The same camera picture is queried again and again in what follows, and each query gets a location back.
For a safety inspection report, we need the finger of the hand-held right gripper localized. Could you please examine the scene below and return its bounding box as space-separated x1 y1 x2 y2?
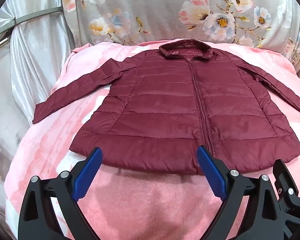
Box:
272 159 300 240

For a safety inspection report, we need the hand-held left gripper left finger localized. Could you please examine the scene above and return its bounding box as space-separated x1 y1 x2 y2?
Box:
18 147 103 240

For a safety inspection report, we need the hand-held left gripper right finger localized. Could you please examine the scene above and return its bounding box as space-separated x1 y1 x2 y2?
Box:
196 145 282 240

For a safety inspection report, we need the maroon puffer jacket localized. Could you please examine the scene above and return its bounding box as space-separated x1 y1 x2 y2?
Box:
32 39 300 175

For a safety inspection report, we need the pink fleece blanket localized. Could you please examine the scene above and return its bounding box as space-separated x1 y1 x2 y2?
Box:
4 40 300 240

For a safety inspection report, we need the white satin curtain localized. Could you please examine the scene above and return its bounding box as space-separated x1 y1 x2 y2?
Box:
0 0 75 220

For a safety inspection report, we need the grey floral bedsheet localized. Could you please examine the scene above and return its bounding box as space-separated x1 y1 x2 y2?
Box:
62 0 300 73

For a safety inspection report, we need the grey metal rail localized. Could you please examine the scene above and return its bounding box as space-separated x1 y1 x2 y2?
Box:
0 6 64 45

